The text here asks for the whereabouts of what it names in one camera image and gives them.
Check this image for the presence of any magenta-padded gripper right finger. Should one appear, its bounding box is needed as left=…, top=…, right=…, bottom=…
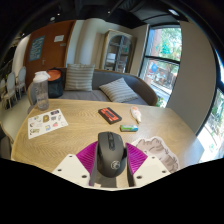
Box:
left=125, top=142, right=172, bottom=188

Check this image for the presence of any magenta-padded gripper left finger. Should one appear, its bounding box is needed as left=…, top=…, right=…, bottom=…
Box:
left=51, top=140, right=99, bottom=188

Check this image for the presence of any black computer mouse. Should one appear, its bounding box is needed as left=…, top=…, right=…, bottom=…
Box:
left=96, top=131, right=128, bottom=179

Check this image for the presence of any cat-shaped grey mouse pad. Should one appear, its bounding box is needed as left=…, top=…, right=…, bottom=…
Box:
left=131, top=135, right=181, bottom=174

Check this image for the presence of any white sticker sheet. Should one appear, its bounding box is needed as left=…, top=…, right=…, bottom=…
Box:
left=27, top=108, right=69, bottom=140

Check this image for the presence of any small white tube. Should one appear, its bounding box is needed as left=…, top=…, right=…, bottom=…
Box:
left=130, top=106, right=143, bottom=124

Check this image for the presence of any black and red flat box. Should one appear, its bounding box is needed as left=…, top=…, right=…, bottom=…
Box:
left=97, top=106, right=123, bottom=126

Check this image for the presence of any grey chair with wood rim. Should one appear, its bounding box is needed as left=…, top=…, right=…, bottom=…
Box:
left=0, top=123, right=14, bottom=160

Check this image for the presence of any clear shaker bottle white lid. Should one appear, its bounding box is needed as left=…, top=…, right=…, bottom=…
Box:
left=32, top=70, right=52, bottom=111

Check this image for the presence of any black bag with orange item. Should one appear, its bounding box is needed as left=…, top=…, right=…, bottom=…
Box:
left=46, top=67, right=66, bottom=99

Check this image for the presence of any striped flat cushion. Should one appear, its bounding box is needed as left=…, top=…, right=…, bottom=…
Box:
left=98, top=77, right=139, bottom=104

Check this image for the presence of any striped square cushion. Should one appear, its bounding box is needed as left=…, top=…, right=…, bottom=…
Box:
left=64, top=63, right=96, bottom=93

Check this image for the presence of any grey curved sofa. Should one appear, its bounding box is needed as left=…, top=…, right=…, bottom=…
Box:
left=26, top=67, right=159, bottom=107

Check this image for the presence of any group of white chairs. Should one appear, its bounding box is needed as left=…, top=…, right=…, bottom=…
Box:
left=0, top=65, right=28, bottom=109

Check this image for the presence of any brown wooden door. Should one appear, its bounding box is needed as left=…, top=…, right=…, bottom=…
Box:
left=23, top=19, right=77, bottom=89

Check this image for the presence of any arched wooden shelf cabinet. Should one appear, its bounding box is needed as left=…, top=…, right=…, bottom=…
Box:
left=99, top=28, right=137, bottom=74

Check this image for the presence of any blue poster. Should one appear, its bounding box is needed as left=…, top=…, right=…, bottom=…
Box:
left=28, top=35, right=46, bottom=62

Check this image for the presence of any white paper sign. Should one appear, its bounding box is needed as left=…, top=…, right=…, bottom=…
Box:
left=53, top=34, right=65, bottom=43

